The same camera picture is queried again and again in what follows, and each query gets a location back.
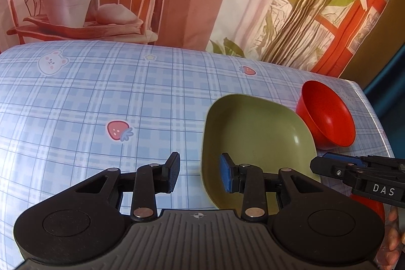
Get person's right hand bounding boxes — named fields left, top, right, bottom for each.
left=387, top=205, right=405, bottom=253

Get red dish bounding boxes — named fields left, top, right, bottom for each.
left=351, top=193, right=386, bottom=223

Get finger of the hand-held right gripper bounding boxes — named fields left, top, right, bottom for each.
left=310, top=152, right=364, bottom=182

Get red bowl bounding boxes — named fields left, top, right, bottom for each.
left=295, top=80, right=357, bottom=150

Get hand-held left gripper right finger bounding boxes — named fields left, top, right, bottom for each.
left=220, top=153, right=326, bottom=223

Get blue plaid tablecloth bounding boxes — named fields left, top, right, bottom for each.
left=0, top=40, right=396, bottom=270

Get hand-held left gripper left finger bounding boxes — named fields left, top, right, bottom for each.
left=74, top=152, right=181, bottom=223

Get green square plate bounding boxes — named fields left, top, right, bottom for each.
left=201, top=93, right=317, bottom=211

